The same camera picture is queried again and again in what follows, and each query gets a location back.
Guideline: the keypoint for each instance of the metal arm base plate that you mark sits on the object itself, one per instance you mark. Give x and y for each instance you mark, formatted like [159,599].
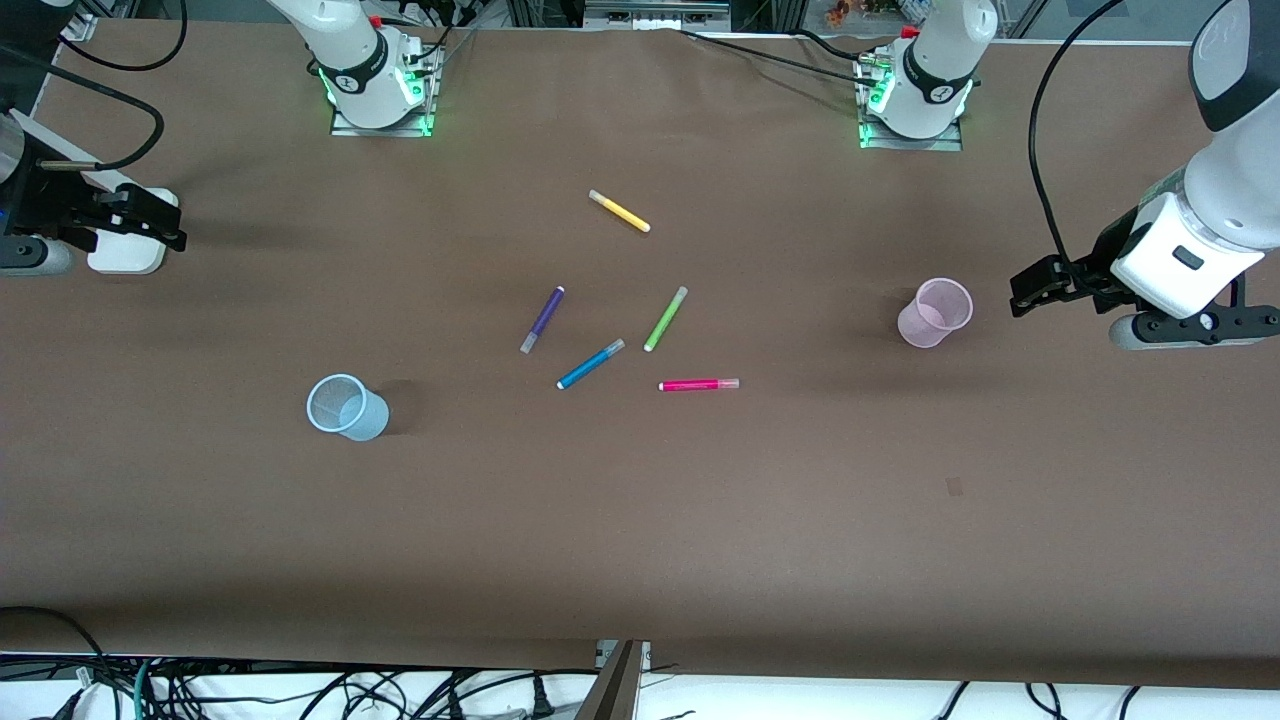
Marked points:
[385,125]
[910,143]

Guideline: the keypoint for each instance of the translucent blue plastic cup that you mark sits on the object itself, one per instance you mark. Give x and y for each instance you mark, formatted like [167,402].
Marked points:
[352,412]

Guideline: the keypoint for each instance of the orange background object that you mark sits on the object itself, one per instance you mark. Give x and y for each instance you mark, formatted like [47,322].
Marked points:
[837,12]

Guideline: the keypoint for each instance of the purple marker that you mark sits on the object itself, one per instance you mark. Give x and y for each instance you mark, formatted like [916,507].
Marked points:
[543,319]

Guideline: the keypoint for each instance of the aluminium frame profile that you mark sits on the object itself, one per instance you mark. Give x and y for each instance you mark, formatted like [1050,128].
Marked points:
[655,14]

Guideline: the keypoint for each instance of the yellow marker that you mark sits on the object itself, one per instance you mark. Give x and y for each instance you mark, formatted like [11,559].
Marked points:
[620,211]

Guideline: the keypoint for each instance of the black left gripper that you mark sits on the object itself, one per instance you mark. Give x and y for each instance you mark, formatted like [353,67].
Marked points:
[1108,251]

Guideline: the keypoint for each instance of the brown table cover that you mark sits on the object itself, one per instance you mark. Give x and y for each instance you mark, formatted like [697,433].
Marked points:
[700,520]

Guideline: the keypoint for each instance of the blue marker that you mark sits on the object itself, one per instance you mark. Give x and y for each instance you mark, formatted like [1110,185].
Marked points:
[590,364]

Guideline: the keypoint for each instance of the metal table leg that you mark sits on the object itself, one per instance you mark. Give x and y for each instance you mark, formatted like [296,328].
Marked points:
[612,690]

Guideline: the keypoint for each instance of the pink marker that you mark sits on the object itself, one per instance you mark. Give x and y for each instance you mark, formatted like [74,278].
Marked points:
[697,384]

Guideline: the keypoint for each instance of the green marker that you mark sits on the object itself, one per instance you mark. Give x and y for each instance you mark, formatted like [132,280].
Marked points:
[665,319]

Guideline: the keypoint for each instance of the white desk lamp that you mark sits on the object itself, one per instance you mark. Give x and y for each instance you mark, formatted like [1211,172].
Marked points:
[130,260]

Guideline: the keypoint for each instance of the translucent pink plastic cup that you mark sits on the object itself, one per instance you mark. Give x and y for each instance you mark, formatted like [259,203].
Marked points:
[935,315]

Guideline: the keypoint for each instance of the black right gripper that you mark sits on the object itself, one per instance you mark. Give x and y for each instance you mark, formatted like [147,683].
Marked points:
[52,203]

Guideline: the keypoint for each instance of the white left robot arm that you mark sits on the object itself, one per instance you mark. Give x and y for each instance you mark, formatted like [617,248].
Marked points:
[1230,190]

